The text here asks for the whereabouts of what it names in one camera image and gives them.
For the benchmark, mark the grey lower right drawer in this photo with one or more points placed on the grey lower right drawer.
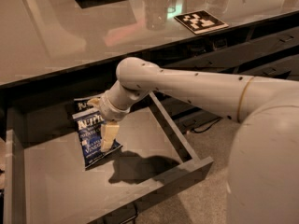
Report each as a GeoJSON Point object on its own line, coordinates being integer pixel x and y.
{"type": "Point", "coordinates": [192, 118]}

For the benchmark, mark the open grey top drawer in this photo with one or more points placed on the open grey top drawer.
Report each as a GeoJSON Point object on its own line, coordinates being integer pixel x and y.
{"type": "Point", "coordinates": [46, 179]}

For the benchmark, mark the blue kettle chip bag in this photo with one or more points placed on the blue kettle chip bag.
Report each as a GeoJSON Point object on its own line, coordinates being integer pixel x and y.
{"type": "Point", "coordinates": [82, 104]}
{"type": "Point", "coordinates": [88, 126]}

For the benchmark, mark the black white fiducial marker tile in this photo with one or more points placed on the black white fiducial marker tile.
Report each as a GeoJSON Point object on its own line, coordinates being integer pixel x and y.
{"type": "Point", "coordinates": [200, 22]}

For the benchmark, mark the blue Kettle chip bag rear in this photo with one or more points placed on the blue Kettle chip bag rear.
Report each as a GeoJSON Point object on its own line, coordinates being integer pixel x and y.
{"type": "Point", "coordinates": [82, 104]}

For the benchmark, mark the grey middle right drawer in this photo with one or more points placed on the grey middle right drawer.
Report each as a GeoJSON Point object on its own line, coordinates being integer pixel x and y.
{"type": "Point", "coordinates": [285, 68]}

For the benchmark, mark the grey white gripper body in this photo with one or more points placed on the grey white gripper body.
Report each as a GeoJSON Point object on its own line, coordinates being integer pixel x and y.
{"type": "Point", "coordinates": [106, 108]}

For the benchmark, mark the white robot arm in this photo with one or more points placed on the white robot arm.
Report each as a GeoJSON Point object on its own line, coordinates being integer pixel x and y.
{"type": "Point", "coordinates": [263, 170]}

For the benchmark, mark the grey upper right drawer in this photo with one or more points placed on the grey upper right drawer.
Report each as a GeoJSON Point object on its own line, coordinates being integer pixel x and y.
{"type": "Point", "coordinates": [242, 53]}

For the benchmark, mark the blue Kettle chip bag front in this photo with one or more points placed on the blue Kettle chip bag front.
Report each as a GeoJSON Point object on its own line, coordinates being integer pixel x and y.
{"type": "Point", "coordinates": [88, 126]}

